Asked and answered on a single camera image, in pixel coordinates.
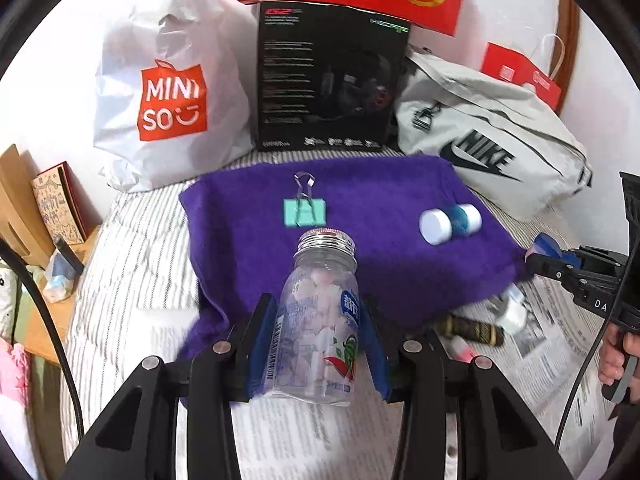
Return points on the white plastic shopping bag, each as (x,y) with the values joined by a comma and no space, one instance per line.
(170,80)

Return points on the clear plastic candy bottle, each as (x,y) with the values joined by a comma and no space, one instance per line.
(320,320)

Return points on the wooden side table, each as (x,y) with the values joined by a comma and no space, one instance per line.
(30,240)

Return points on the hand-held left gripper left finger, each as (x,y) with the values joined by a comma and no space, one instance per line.
(261,342)

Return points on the black headset box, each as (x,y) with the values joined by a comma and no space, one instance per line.
(325,80)

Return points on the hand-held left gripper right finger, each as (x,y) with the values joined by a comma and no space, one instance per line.
(376,355)

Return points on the blue jar with white caps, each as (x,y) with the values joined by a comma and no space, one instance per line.
(451,221)

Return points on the small red paper bag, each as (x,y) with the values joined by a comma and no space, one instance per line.
(525,72)

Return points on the pink fabric item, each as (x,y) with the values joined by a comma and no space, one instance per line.
(12,410)

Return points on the grey sling bag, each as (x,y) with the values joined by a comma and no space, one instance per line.
(490,140)

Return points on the purple fuzzy cloth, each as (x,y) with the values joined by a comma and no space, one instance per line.
(350,220)

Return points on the small tissue packet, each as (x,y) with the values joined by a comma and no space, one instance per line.
(61,281)

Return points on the small clear white bottle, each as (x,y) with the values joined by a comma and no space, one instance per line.
(512,312)

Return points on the person's right hand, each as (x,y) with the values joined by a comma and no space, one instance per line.
(616,355)

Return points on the pink and white tube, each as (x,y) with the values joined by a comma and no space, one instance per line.
(461,349)

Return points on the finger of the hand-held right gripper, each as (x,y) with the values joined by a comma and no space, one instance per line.
(544,249)
(576,261)

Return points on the newspaper sheet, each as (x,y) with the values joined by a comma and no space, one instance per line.
(545,360)

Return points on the teal binder clip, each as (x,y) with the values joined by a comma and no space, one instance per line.
(305,206)

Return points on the dark patterned tube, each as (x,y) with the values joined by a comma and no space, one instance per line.
(475,329)

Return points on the brown illustrated notebook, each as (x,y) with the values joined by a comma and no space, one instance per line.
(60,205)

